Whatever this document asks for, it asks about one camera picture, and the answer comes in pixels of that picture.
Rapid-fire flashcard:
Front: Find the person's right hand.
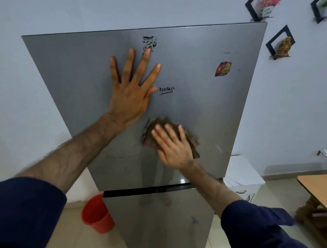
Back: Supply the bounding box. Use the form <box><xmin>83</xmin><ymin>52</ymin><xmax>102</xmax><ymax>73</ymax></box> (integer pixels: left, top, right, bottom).
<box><xmin>151</xmin><ymin>123</ymin><xmax>198</xmax><ymax>172</ymax></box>

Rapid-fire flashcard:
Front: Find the white drawer cabinet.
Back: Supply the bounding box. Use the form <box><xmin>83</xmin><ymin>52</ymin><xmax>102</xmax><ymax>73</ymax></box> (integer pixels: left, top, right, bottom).
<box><xmin>223</xmin><ymin>154</ymin><xmax>266</xmax><ymax>203</ymax></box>

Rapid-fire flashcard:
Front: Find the dark blue left sleeve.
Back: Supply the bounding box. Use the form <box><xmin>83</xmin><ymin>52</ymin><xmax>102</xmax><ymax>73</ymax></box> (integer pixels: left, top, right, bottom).
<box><xmin>0</xmin><ymin>177</ymin><xmax>67</xmax><ymax>248</ymax></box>

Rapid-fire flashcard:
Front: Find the golden figurine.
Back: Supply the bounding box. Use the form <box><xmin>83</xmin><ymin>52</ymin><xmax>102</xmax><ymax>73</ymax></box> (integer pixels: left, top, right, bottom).
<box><xmin>275</xmin><ymin>36</ymin><xmax>292</xmax><ymax>58</ymax></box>

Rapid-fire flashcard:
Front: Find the white pot with pink flowers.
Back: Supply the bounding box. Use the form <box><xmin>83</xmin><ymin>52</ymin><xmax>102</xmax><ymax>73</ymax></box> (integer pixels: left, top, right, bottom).
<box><xmin>259</xmin><ymin>0</ymin><xmax>281</xmax><ymax>18</ymax></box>

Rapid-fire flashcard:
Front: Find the red plastic bucket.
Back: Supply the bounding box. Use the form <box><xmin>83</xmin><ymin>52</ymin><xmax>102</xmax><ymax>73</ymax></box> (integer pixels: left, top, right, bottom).
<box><xmin>81</xmin><ymin>193</ymin><xmax>115</xmax><ymax>234</ymax></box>

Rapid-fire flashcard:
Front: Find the red food sticker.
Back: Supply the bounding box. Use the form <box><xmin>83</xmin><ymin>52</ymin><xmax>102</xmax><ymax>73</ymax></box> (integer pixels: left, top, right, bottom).
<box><xmin>215</xmin><ymin>61</ymin><xmax>232</xmax><ymax>77</ymax></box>

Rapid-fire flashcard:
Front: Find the person's left hand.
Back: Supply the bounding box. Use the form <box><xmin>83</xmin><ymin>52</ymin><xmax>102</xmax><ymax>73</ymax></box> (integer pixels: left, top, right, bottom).
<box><xmin>107</xmin><ymin>48</ymin><xmax>162</xmax><ymax>127</ymax></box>

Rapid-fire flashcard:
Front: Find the dark blue right sleeve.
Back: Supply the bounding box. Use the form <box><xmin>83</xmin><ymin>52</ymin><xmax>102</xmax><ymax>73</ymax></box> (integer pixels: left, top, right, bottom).
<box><xmin>220</xmin><ymin>200</ymin><xmax>309</xmax><ymax>248</ymax></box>

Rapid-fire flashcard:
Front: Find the silver refrigerator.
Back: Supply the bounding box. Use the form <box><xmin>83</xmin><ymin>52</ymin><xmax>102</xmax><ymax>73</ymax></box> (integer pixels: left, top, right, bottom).
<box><xmin>22</xmin><ymin>22</ymin><xmax>268</xmax><ymax>248</ymax></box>

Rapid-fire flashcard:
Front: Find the person's right forearm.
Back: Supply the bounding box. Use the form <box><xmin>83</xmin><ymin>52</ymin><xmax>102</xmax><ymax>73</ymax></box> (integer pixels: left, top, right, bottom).
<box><xmin>179</xmin><ymin>162</ymin><xmax>243</xmax><ymax>218</ymax></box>

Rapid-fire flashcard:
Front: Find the person's left forearm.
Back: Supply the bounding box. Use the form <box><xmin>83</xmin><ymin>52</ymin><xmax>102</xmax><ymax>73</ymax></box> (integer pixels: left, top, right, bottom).
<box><xmin>14</xmin><ymin>112</ymin><xmax>128</xmax><ymax>195</ymax></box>

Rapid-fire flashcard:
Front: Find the wooden table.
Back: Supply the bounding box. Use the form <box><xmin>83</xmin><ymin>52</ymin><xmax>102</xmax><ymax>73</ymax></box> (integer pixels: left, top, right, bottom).
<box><xmin>295</xmin><ymin>174</ymin><xmax>327</xmax><ymax>246</ymax></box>

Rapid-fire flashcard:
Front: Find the black diamond wall shelf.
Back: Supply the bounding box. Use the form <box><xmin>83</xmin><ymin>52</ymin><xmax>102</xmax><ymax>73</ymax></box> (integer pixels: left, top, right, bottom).
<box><xmin>310</xmin><ymin>0</ymin><xmax>327</xmax><ymax>24</ymax></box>
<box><xmin>266</xmin><ymin>25</ymin><xmax>296</xmax><ymax>61</ymax></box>
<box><xmin>245</xmin><ymin>0</ymin><xmax>274</xmax><ymax>22</ymax></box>

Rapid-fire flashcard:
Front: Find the black torn sticker residue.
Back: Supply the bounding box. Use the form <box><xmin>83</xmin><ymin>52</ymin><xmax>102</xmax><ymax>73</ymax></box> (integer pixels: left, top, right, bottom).
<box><xmin>142</xmin><ymin>36</ymin><xmax>157</xmax><ymax>51</ymax></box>

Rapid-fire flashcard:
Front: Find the brown cleaning cloth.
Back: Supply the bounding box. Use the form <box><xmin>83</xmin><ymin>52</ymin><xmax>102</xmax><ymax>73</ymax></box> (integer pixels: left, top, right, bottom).
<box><xmin>142</xmin><ymin>117</ymin><xmax>200</xmax><ymax>159</ymax></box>

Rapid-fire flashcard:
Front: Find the dark blue sleeve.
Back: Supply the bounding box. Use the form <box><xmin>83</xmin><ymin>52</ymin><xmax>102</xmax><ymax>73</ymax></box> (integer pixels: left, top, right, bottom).
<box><xmin>0</xmin><ymin>177</ymin><xmax>67</xmax><ymax>248</ymax></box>
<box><xmin>220</xmin><ymin>200</ymin><xmax>309</xmax><ymax>248</ymax></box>

